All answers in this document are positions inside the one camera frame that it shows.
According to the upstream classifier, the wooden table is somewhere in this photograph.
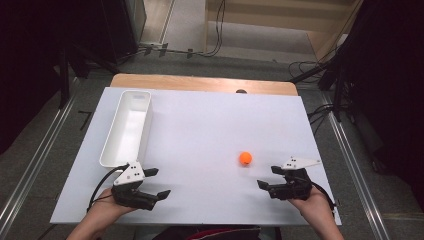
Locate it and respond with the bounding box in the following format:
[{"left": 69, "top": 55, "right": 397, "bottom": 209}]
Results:
[{"left": 109, "top": 73, "right": 299, "bottom": 97}]

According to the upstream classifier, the black curtain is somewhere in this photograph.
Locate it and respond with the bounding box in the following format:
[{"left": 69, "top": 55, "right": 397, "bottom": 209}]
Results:
[
  {"left": 318, "top": 0, "right": 424, "bottom": 214},
  {"left": 0, "top": 0, "right": 111, "bottom": 156}
]

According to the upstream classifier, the white power strip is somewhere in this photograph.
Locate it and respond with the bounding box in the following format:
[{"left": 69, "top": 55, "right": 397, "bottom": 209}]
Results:
[{"left": 138, "top": 41, "right": 170, "bottom": 52}]

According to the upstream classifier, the orange ball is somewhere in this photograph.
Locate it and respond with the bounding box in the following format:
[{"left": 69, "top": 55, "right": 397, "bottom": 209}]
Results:
[{"left": 238, "top": 151, "right": 254, "bottom": 166}]

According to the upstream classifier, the person's left hand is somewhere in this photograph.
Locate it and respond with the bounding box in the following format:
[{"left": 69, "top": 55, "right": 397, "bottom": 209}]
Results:
[{"left": 87, "top": 187, "right": 138, "bottom": 224}]

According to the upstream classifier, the white plastic bin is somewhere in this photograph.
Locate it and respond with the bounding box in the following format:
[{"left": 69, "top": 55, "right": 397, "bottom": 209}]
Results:
[{"left": 98, "top": 89, "right": 154, "bottom": 170}]

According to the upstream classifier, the metal floor rail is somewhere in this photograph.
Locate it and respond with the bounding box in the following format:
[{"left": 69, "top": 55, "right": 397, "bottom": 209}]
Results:
[
  {"left": 319, "top": 90, "right": 392, "bottom": 240},
  {"left": 0, "top": 77, "right": 81, "bottom": 232}
]

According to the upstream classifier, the dark cabinet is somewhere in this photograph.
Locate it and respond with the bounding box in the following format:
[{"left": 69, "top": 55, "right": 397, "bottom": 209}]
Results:
[{"left": 99, "top": 0, "right": 148, "bottom": 65}]

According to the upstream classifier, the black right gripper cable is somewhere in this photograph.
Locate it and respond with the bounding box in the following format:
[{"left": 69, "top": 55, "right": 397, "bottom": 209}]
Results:
[{"left": 310, "top": 181, "right": 337, "bottom": 213}]

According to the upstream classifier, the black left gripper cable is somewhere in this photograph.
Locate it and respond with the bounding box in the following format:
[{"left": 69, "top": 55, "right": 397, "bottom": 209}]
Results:
[{"left": 86, "top": 163, "right": 131, "bottom": 214}]

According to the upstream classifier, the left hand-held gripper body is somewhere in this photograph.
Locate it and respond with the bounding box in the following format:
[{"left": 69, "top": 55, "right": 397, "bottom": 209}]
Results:
[{"left": 110, "top": 161, "right": 160, "bottom": 212}]

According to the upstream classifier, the person's right hand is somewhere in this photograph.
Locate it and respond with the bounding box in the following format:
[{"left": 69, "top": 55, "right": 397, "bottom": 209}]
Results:
[{"left": 288, "top": 185, "right": 335, "bottom": 220}]

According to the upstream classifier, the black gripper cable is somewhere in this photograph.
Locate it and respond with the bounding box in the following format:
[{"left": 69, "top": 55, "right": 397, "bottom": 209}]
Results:
[
  {"left": 86, "top": 163, "right": 131, "bottom": 214},
  {"left": 310, "top": 181, "right": 337, "bottom": 213}
]

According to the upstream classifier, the person's dark red clothing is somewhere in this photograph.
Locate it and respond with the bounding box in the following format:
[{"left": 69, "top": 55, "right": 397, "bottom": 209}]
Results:
[{"left": 159, "top": 225, "right": 278, "bottom": 240}]

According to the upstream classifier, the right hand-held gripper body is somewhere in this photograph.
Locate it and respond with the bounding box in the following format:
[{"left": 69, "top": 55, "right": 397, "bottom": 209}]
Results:
[{"left": 267, "top": 156, "right": 323, "bottom": 202}]

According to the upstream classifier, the black metal stand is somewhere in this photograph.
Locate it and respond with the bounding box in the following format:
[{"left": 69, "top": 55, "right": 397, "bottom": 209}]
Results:
[{"left": 331, "top": 62, "right": 346, "bottom": 123}]

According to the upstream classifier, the black hanging cable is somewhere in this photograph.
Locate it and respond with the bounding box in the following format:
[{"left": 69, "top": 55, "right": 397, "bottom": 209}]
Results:
[{"left": 201, "top": 0, "right": 227, "bottom": 58}]

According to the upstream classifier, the black floor cable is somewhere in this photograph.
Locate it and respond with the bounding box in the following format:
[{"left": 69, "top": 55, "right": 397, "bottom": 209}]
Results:
[
  {"left": 287, "top": 59, "right": 334, "bottom": 84},
  {"left": 306, "top": 102, "right": 338, "bottom": 136}
]

